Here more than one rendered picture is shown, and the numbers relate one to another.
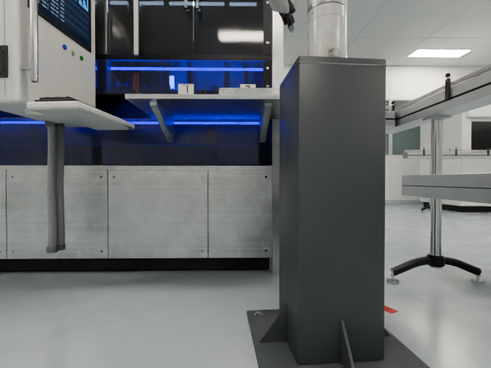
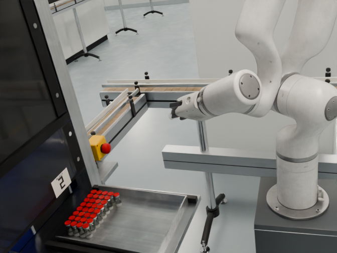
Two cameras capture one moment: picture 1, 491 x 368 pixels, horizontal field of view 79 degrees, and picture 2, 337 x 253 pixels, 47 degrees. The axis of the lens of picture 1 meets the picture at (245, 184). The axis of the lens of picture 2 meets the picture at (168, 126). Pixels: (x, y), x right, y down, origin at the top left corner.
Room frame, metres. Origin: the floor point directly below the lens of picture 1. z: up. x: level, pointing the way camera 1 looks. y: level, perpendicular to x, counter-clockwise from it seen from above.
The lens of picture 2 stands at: (0.83, 0.76, 1.70)
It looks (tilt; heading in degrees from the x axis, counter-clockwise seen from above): 27 degrees down; 297
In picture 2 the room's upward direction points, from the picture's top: 10 degrees counter-clockwise
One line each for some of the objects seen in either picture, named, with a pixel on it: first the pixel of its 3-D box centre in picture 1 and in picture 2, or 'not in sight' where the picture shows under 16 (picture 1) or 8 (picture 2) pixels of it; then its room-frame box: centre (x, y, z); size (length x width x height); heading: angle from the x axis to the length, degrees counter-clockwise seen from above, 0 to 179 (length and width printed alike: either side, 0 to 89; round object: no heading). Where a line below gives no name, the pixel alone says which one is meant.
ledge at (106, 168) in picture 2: not in sight; (95, 171); (1.71, -0.28, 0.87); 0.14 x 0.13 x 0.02; 1
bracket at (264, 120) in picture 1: (264, 125); not in sight; (1.47, -0.10, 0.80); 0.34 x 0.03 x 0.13; 1
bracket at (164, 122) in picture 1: (163, 124); not in sight; (1.46, 0.40, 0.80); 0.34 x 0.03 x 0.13; 1
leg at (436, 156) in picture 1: (436, 192); (206, 163); (1.50, -0.97, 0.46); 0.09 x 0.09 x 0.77; 1
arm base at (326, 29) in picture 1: (326, 43); (297, 176); (0.93, -0.26, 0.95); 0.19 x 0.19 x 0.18
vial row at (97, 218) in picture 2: not in sight; (100, 214); (1.52, -0.02, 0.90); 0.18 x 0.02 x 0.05; 90
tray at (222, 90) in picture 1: (248, 102); (124, 219); (1.43, -0.02, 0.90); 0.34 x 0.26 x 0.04; 0
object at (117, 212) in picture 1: (129, 191); not in sight; (2.12, 0.83, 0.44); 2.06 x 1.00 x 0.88; 91
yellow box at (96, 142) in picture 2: not in sight; (95, 147); (1.67, -0.26, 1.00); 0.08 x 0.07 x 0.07; 1
